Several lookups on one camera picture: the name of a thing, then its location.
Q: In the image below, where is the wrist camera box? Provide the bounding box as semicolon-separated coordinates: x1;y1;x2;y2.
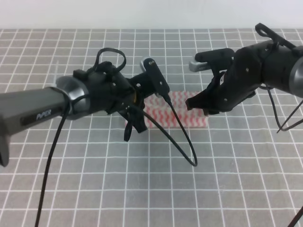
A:
130;58;170;98
189;48;235;72

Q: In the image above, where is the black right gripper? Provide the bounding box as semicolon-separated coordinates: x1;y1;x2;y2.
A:
186;44;267;116

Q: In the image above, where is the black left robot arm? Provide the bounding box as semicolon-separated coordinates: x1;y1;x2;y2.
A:
0;61;138;166

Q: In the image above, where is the grey checked tablecloth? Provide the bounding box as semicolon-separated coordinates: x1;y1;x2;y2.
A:
0;28;303;227

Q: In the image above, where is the pink white wavy towel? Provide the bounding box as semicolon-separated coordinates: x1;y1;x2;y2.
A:
143;91;208;129

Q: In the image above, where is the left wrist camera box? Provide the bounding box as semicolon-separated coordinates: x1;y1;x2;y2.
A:
130;58;170;98

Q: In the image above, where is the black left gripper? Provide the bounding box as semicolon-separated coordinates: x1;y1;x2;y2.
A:
73;61;147;142

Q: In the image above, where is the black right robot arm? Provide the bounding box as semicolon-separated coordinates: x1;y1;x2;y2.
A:
186;23;303;115

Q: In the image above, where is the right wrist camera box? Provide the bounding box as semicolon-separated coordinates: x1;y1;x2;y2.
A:
189;48;235;72

